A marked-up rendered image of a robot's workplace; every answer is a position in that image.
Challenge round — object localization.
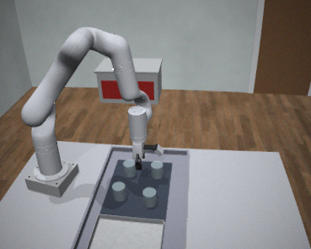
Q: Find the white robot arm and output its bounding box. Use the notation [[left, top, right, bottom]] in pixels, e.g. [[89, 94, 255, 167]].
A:
[[21, 27, 153, 182]]

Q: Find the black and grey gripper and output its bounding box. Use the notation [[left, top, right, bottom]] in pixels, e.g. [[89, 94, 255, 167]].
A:
[[132, 140, 146, 171]]

